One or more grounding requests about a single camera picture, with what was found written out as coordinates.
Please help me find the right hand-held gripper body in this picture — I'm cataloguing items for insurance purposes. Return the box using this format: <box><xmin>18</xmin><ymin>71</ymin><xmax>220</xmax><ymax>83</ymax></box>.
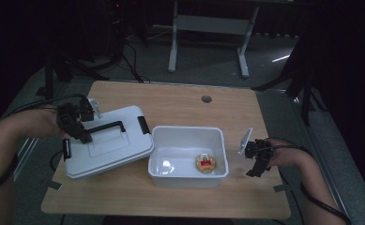
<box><xmin>237</xmin><ymin>127</ymin><xmax>275</xmax><ymax>164</ymax></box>

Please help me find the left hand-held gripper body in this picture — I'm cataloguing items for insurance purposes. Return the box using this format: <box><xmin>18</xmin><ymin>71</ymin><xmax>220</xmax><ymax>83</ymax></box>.
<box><xmin>56</xmin><ymin>97</ymin><xmax>103</xmax><ymax>134</ymax></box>

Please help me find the white box lid black handle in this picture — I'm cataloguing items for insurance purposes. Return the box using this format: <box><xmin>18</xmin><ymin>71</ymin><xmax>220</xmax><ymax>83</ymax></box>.
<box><xmin>62</xmin><ymin>105</ymin><xmax>156</xmax><ymax>180</ymax></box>

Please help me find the white plastic storage box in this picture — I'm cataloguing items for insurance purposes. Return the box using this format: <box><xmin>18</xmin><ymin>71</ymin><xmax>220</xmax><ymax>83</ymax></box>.
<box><xmin>147</xmin><ymin>125</ymin><xmax>230</xmax><ymax>189</ymax></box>

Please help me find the person's right hand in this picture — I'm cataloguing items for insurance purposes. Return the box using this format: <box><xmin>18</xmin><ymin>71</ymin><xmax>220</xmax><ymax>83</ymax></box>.
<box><xmin>266</xmin><ymin>138</ymin><xmax>308</xmax><ymax>169</ymax></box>

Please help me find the person's left hand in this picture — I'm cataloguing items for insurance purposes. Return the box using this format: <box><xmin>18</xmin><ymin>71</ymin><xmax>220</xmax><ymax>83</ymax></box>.
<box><xmin>34</xmin><ymin>105</ymin><xmax>70</xmax><ymax>139</ymax></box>

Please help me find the black metal stand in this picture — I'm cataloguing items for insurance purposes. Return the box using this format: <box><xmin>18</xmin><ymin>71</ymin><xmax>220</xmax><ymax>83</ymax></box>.
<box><xmin>35</xmin><ymin>46</ymin><xmax>110</xmax><ymax>113</ymax></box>
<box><xmin>251</xmin><ymin>40</ymin><xmax>328</xmax><ymax>127</ymax></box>

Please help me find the dark equipment rack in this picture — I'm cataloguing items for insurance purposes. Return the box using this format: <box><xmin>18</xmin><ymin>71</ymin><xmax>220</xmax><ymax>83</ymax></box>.
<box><xmin>103</xmin><ymin>0</ymin><xmax>129</xmax><ymax>62</ymax></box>

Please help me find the right hand-held gripper cable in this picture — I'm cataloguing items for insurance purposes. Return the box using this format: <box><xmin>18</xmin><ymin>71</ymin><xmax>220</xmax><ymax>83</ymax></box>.
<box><xmin>263</xmin><ymin>137</ymin><xmax>354</xmax><ymax>225</ymax></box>

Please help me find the black floor cable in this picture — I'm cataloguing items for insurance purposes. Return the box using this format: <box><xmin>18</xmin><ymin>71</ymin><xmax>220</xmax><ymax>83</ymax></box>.
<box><xmin>120</xmin><ymin>41</ymin><xmax>152</xmax><ymax>84</ymax></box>

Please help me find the white metal desk frame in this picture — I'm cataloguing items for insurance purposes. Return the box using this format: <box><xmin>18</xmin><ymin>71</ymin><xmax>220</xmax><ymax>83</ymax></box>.
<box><xmin>167</xmin><ymin>0</ymin><xmax>261</xmax><ymax>80</ymax></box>

